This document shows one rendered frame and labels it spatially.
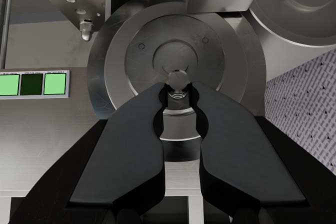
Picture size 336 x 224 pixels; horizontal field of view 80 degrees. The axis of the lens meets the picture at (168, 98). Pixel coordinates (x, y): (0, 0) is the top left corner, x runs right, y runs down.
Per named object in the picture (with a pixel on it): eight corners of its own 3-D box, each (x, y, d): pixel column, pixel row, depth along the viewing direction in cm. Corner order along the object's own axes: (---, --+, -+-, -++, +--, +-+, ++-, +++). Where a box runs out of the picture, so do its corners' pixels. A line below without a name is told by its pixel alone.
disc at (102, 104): (261, -16, 17) (273, 163, 15) (259, -12, 18) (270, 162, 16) (91, -12, 18) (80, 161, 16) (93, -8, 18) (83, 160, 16)
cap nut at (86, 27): (91, 21, 51) (90, 38, 50) (96, 28, 54) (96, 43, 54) (76, 21, 51) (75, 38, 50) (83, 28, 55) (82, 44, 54)
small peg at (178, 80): (195, 82, 11) (176, 97, 11) (191, 91, 14) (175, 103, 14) (180, 64, 12) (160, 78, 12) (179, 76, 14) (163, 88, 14)
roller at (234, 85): (244, -1, 17) (252, 141, 15) (202, 76, 42) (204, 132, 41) (107, 2, 17) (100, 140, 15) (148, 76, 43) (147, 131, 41)
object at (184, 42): (220, 8, 15) (233, 108, 14) (215, 21, 17) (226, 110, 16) (121, 17, 15) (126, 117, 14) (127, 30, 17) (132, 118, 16)
